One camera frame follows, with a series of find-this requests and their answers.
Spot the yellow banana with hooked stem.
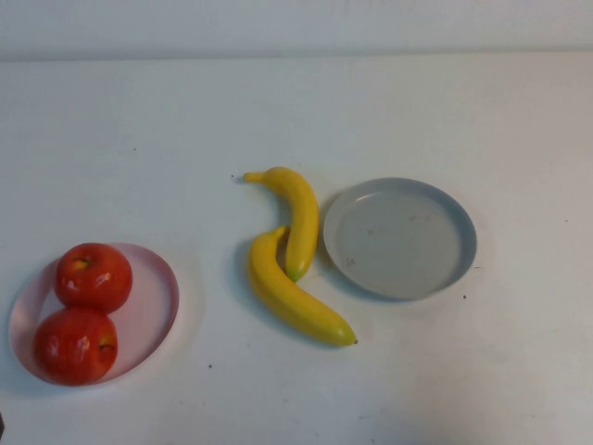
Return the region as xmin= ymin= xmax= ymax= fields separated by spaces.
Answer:
xmin=243 ymin=166 xmax=321 ymax=284

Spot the yellow banana with straight stem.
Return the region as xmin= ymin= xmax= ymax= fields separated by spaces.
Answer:
xmin=248 ymin=225 xmax=360 ymax=348

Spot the red apple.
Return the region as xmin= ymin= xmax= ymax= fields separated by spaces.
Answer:
xmin=32 ymin=305 xmax=120 ymax=387
xmin=55 ymin=242 xmax=134 ymax=314

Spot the grey round plate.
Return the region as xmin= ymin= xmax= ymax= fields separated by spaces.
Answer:
xmin=322 ymin=176 xmax=478 ymax=302

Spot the pink round plate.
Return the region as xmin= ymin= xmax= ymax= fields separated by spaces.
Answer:
xmin=7 ymin=241 xmax=181 ymax=386

